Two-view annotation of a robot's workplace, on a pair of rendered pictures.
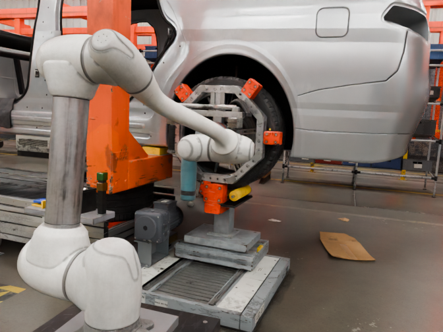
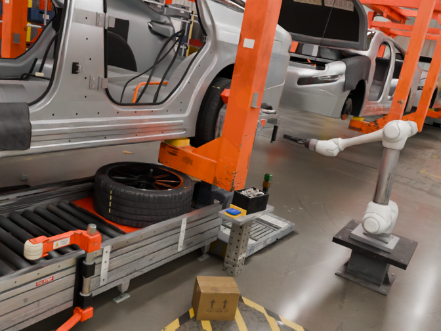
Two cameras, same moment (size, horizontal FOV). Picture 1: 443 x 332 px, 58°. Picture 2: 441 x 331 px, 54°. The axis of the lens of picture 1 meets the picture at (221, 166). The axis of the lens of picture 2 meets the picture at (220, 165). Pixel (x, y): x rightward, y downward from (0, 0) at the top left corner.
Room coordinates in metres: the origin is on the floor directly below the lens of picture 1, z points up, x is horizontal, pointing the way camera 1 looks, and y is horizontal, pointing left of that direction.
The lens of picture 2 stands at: (1.64, 3.36, 1.45)
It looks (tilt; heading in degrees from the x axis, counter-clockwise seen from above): 16 degrees down; 282
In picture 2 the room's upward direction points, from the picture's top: 10 degrees clockwise
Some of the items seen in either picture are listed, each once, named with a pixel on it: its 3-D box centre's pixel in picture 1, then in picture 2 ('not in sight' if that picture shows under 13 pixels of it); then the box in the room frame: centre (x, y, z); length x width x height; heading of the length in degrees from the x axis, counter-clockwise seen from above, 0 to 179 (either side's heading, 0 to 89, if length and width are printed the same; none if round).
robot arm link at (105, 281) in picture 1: (110, 278); (384, 215); (1.08, 0.30, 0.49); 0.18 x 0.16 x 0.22; 68
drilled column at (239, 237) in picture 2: not in sight; (237, 243); (1.99, 0.79, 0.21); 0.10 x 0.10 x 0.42; 69
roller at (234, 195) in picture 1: (240, 192); not in sight; (2.32, -0.12, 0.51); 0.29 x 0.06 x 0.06; 159
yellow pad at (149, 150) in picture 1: (155, 150); (176, 140); (2.63, 0.44, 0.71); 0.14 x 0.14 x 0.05; 69
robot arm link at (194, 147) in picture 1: (196, 147); (328, 148); (1.56, 0.10, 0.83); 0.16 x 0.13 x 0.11; 159
